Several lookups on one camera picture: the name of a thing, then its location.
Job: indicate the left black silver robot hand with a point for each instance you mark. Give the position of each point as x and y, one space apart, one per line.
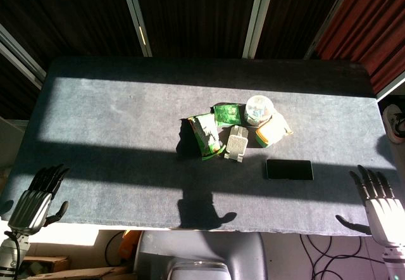
30 208

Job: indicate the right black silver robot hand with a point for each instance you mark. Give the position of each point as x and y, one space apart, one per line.
384 216

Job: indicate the black smartphone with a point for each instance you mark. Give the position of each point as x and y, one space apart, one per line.
289 169

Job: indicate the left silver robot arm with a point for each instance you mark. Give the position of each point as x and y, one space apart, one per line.
11 251

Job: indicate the grey perforated device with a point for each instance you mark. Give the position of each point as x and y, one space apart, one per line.
235 145

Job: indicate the brown cardboard box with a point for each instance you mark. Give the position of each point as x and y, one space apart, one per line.
47 265

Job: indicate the white black sneaker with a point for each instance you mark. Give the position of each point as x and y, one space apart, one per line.
394 123

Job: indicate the orange object under table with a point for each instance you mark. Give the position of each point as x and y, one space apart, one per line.
129 245

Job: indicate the dark grey table cloth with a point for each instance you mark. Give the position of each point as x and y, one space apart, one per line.
126 118

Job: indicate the orange white snack packet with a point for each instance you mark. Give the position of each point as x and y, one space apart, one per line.
272 130

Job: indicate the clear plastic lidded cup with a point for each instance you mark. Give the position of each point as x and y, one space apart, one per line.
259 109

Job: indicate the grey robot torso shell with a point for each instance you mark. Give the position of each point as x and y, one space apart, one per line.
202 245

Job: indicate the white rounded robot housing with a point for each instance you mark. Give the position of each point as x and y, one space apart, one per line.
198 270

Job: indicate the small green foil packet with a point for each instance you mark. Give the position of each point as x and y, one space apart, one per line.
227 114

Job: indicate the large green white snack bag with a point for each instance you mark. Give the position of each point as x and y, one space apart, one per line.
206 137

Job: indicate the red curtain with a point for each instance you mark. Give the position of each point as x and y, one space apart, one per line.
367 17

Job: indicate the white curtain frame edge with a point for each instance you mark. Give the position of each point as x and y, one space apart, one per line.
392 86

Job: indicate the grey aluminium frame rail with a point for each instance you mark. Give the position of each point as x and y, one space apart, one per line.
19 58
329 20

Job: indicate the white aluminium frame rail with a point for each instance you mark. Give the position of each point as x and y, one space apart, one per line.
257 17
136 14

